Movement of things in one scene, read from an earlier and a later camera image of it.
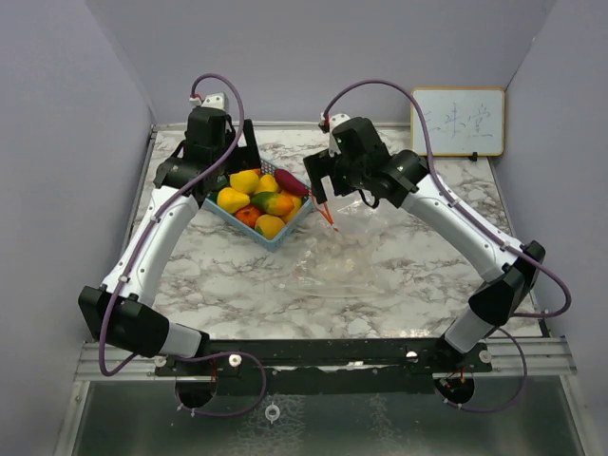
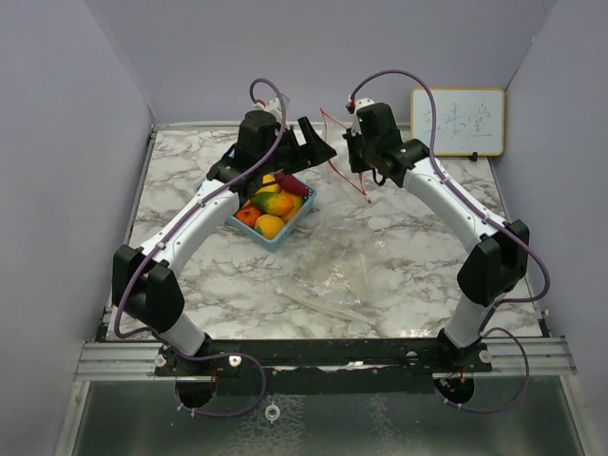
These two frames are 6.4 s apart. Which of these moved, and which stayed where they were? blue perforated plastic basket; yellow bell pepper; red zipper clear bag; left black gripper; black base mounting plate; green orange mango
Moved: red zipper clear bag; left black gripper
Stayed: black base mounting plate; green orange mango; yellow bell pepper; blue perforated plastic basket
